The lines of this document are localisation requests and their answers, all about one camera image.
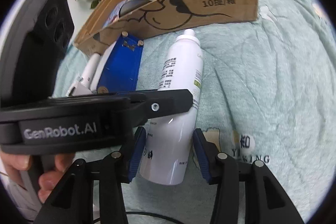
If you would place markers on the person's left hand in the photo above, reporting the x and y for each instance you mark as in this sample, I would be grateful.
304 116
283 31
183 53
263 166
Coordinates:
15 162

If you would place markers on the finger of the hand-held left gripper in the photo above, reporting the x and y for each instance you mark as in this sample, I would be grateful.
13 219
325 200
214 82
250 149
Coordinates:
168 104

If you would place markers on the brown cardboard box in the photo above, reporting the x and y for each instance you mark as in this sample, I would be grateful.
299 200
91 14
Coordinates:
210 3

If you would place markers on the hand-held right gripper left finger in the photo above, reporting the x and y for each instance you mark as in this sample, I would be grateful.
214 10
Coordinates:
137 155

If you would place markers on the white spray bottle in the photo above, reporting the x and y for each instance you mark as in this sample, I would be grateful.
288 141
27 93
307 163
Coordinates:
181 66

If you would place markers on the colourful printed toy box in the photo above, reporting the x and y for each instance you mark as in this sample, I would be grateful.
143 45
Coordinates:
114 15

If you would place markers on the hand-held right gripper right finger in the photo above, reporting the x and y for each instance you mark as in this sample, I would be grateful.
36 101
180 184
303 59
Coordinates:
203 161

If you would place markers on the white plastic case blue lid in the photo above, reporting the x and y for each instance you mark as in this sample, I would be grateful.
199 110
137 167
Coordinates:
120 66

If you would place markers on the white plastic tool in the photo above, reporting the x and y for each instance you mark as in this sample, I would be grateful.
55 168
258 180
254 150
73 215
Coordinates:
90 69

